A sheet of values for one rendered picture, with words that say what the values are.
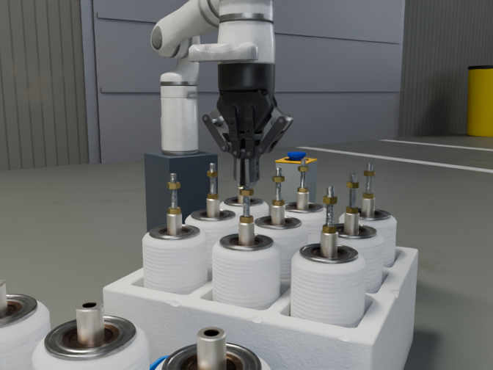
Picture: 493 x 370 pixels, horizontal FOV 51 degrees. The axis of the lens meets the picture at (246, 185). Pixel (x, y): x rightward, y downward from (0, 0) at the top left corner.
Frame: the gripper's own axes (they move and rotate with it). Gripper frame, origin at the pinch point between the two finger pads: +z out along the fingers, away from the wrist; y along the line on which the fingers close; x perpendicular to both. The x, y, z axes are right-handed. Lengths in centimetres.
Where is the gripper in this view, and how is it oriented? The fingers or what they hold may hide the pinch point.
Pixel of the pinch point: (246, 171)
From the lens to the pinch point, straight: 69.6
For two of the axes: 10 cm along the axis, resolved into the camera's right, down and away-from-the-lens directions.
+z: 0.0, 9.8, 1.8
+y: -8.9, -0.8, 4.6
